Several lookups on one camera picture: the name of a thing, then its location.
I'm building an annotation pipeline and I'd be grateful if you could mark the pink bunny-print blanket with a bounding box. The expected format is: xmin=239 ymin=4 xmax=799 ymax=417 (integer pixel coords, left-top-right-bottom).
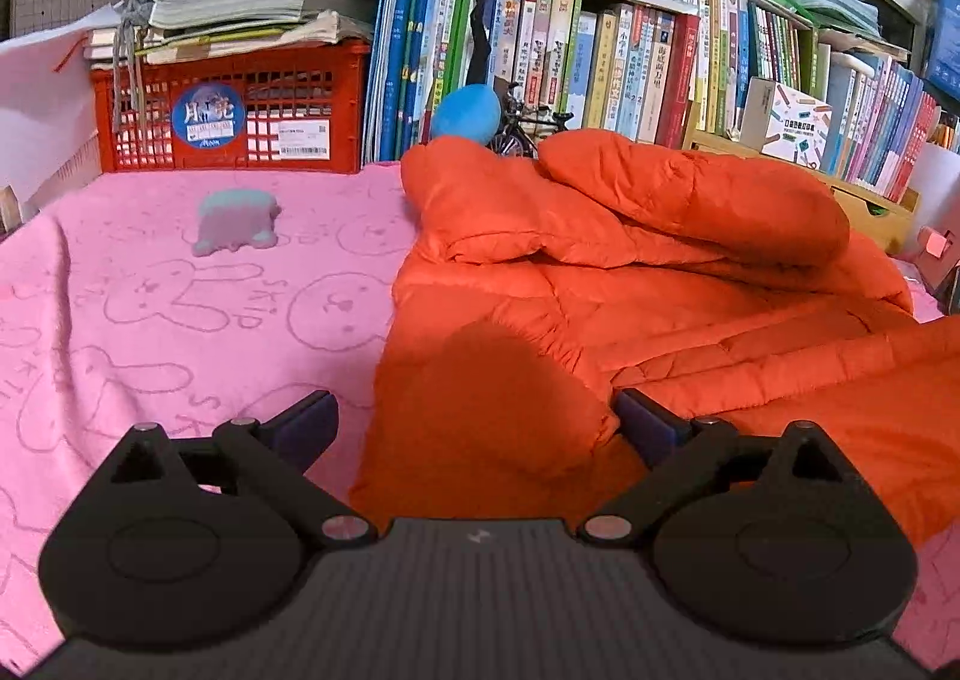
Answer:
xmin=2 ymin=167 xmax=958 ymax=672

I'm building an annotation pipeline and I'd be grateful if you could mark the wooden drawer organizer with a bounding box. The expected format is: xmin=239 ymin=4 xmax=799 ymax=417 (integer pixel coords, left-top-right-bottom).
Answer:
xmin=682 ymin=128 xmax=921 ymax=258

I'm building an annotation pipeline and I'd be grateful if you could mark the red plastic crate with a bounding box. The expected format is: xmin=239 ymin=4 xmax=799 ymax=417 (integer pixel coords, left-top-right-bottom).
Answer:
xmin=89 ymin=40 xmax=370 ymax=175

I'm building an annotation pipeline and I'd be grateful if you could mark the miniature black bicycle model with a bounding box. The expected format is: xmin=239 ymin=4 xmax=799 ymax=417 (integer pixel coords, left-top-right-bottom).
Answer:
xmin=488 ymin=82 xmax=573 ymax=159

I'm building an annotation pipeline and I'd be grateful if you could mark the orange puffer jacket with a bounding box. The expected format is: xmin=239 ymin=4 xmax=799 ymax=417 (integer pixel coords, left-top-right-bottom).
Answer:
xmin=350 ymin=130 xmax=958 ymax=543

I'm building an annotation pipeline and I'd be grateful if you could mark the row of upright books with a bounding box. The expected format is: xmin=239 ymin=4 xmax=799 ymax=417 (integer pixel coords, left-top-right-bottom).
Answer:
xmin=359 ymin=0 xmax=944 ymax=203

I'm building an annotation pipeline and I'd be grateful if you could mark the small grey-purple plush toy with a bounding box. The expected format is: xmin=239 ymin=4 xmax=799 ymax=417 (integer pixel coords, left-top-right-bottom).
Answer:
xmin=192 ymin=188 xmax=280 ymax=258

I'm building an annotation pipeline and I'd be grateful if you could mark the dark blue box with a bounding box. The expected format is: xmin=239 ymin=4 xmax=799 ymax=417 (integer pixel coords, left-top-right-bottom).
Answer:
xmin=926 ymin=0 xmax=960 ymax=100

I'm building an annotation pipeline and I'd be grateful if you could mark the blue plush ball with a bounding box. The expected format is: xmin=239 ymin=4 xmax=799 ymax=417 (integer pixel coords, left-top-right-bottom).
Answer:
xmin=430 ymin=84 xmax=501 ymax=146

